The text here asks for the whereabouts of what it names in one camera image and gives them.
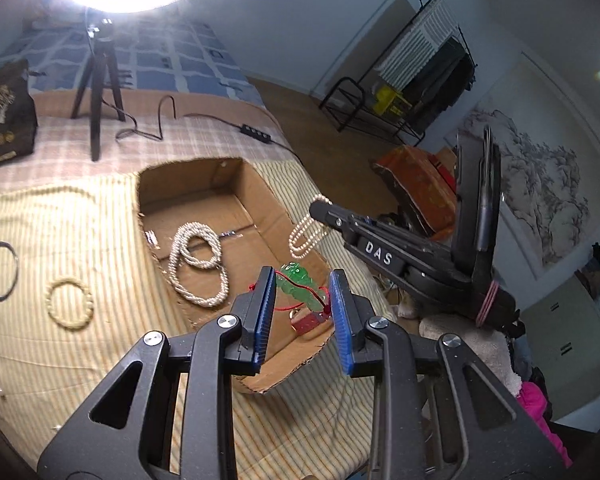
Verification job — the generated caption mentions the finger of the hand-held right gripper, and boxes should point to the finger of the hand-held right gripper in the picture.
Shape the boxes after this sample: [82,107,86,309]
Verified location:
[309,201,362,242]

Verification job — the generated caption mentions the black cable with controller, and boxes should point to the black cable with controller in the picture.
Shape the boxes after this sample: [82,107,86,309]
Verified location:
[116,94,307,162]

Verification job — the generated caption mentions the black clothes rack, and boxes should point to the black clothes rack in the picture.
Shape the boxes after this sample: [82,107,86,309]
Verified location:
[319,0,479,147]

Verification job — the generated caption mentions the green jade pendant red cord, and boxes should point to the green jade pendant red cord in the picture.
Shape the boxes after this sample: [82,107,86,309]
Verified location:
[250,261,332,317]

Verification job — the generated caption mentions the black bag gold print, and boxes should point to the black bag gold print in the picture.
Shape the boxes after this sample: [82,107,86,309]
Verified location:
[0,57,39,171]

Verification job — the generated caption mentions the pink cloth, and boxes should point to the pink cloth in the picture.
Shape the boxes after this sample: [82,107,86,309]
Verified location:
[514,381,574,467]

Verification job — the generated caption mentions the landscape wall painting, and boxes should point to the landscape wall painting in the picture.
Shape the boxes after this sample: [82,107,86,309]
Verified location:
[444,52,600,282]

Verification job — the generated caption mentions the grey cabinet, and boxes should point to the grey cabinet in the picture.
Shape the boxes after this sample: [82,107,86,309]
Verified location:
[520,270,600,422]

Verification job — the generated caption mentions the long twisted pearl necklace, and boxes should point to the long twisted pearl necklace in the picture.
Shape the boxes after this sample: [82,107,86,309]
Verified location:
[167,222,229,308]

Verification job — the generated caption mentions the yellow box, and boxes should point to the yellow box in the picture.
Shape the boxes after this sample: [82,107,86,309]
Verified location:
[372,85,412,114]

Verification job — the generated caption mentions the pink checked sheet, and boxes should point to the pink checked sheet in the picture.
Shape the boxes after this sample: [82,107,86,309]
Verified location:
[0,89,301,192]

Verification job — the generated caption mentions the brown cardboard box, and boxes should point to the brown cardboard box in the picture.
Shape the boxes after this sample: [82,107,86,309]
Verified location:
[136,157,337,395]

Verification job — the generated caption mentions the cream beaded bracelet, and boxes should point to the cream beaded bracelet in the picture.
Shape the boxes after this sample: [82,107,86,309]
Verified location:
[46,279,95,331]

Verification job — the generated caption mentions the yellow striped cloth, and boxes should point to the yellow striped cloth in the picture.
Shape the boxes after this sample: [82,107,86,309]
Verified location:
[0,157,397,480]

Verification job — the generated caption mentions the orange cushion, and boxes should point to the orange cushion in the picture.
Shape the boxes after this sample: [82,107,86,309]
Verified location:
[372,145,459,242]

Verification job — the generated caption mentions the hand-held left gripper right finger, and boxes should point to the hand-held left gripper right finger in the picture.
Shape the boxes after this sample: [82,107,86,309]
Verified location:
[329,269,572,480]

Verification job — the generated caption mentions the black tripod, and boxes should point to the black tripod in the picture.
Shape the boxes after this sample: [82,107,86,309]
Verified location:
[70,17,129,162]

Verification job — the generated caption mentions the dark hanging clothes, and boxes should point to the dark hanging clothes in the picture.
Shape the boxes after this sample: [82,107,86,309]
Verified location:
[404,39,477,137]

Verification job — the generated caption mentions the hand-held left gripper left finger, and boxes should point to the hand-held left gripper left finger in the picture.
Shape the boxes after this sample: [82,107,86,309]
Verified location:
[37,266,276,480]

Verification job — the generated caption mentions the small red box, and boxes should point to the small red box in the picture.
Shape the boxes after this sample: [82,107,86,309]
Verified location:
[290,310,327,335]

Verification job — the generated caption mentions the blue checked bedding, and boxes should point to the blue checked bedding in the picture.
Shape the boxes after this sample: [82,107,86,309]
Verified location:
[0,14,269,111]

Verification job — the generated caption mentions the short white pearl necklace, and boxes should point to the short white pearl necklace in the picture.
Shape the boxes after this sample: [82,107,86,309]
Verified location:
[288,194,334,262]

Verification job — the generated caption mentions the white towel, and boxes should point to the white towel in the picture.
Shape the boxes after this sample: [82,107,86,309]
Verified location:
[419,316,524,397]

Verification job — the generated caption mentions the white slatted hanger rack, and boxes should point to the white slatted hanger rack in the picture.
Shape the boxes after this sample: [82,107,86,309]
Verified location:
[377,0,462,90]

